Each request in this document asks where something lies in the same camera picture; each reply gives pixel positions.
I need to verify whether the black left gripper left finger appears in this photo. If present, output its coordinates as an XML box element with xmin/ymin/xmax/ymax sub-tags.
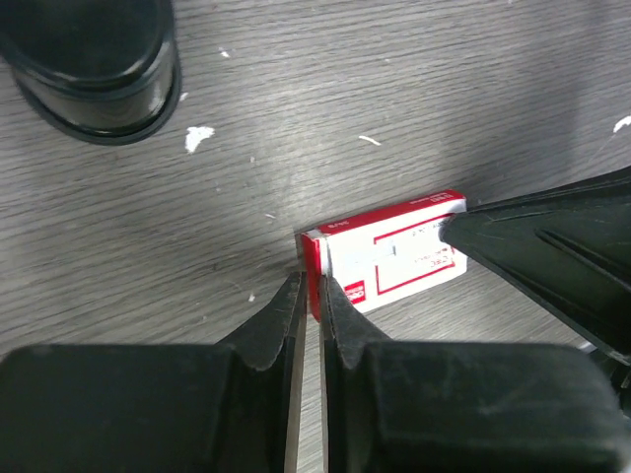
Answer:
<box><xmin>212</xmin><ymin>273</ymin><xmax>306</xmax><ymax>472</ymax></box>

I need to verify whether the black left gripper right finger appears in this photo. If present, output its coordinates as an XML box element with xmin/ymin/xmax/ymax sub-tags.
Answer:
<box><xmin>319</xmin><ymin>276</ymin><xmax>388</xmax><ymax>472</ymax></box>

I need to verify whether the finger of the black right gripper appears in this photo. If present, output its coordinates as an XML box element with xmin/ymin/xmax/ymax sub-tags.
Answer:
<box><xmin>441</xmin><ymin>168</ymin><xmax>630</xmax><ymax>365</ymax></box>

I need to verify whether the red white staple box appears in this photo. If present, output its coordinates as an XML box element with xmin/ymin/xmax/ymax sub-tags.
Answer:
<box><xmin>301</xmin><ymin>189</ymin><xmax>467</xmax><ymax>320</ymax></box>

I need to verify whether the black stapler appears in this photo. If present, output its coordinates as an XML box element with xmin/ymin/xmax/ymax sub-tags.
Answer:
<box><xmin>1</xmin><ymin>0</ymin><xmax>182</xmax><ymax>146</ymax></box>

